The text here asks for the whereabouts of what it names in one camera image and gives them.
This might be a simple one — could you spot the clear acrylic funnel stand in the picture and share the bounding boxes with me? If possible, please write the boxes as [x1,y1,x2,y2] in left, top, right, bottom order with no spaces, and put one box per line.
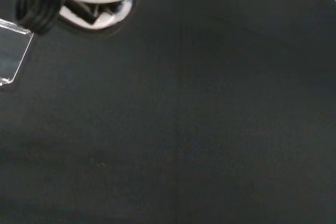
[0,18,35,86]

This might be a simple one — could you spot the black table cloth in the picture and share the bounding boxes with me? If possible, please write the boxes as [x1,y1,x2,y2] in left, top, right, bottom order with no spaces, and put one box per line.
[0,0,336,224]

